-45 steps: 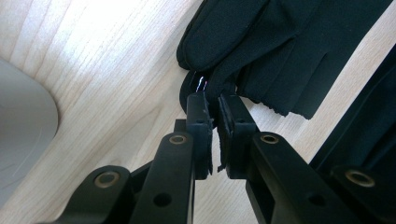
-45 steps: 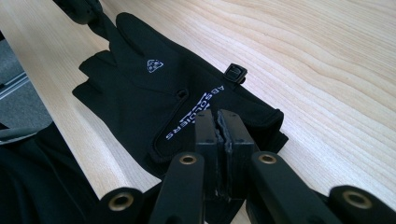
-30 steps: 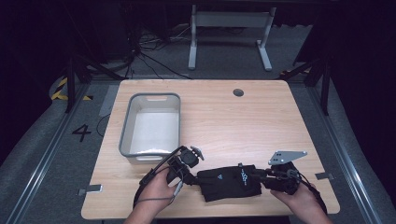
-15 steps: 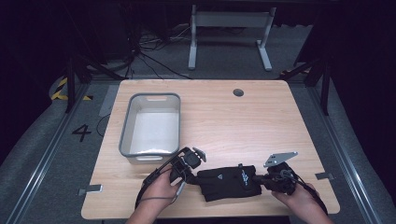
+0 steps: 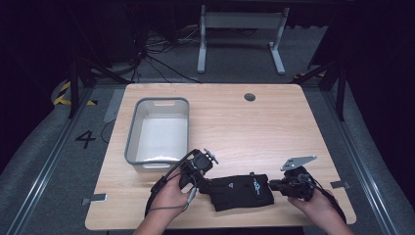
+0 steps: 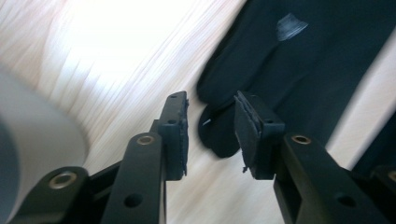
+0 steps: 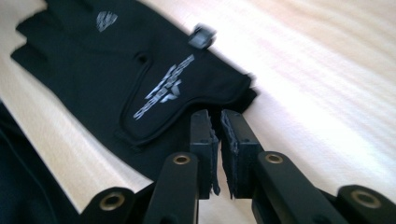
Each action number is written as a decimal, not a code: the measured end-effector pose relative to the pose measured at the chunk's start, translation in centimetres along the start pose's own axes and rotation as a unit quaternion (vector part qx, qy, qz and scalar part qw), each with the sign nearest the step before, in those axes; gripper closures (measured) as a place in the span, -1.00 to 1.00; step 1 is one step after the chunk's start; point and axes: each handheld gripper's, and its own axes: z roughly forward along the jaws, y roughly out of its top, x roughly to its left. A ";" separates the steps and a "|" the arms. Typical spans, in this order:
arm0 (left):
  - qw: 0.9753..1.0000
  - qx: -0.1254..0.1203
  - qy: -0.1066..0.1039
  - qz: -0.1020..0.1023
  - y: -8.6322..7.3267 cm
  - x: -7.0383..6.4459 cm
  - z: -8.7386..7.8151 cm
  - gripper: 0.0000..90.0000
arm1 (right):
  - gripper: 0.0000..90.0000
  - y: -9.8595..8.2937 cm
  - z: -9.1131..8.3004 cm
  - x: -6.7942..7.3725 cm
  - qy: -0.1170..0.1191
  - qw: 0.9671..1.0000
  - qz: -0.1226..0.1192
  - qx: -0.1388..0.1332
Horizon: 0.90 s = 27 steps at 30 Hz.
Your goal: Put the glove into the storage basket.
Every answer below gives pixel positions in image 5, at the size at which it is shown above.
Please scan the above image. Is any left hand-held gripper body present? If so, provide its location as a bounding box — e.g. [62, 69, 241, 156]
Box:
[177, 148, 219, 194]

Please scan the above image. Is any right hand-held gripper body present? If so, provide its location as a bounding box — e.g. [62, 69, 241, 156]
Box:
[279, 155, 318, 202]

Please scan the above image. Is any white bin with grey rim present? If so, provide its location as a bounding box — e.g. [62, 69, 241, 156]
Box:
[123, 97, 191, 173]

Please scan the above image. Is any person's right hand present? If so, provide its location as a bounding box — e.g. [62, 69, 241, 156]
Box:
[288, 188, 339, 225]

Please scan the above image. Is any person's left hand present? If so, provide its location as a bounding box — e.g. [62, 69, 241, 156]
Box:
[149, 173, 198, 223]

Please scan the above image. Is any grey tape strip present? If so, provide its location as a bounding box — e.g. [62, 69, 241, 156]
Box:
[80, 193, 109, 206]
[329, 180, 350, 190]

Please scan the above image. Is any black metal stand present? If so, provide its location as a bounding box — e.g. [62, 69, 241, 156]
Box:
[67, 57, 131, 119]
[292, 60, 347, 122]

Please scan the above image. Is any yellow and black floor tape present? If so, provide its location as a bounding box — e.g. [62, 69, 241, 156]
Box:
[53, 80, 99, 107]

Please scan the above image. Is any grey cable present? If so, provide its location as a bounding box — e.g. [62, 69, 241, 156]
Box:
[146, 188, 199, 212]

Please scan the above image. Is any metal floor rail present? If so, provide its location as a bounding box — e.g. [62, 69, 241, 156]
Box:
[320, 90, 399, 235]
[5, 87, 96, 235]

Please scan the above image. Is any thin black floor cable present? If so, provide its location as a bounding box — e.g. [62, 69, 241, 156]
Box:
[100, 118, 117, 145]

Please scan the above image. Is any bundle of black floor cables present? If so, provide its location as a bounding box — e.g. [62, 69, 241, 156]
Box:
[130, 27, 204, 84]

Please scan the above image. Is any white metal desk frame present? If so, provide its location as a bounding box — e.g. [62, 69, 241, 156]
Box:
[196, 4, 291, 75]

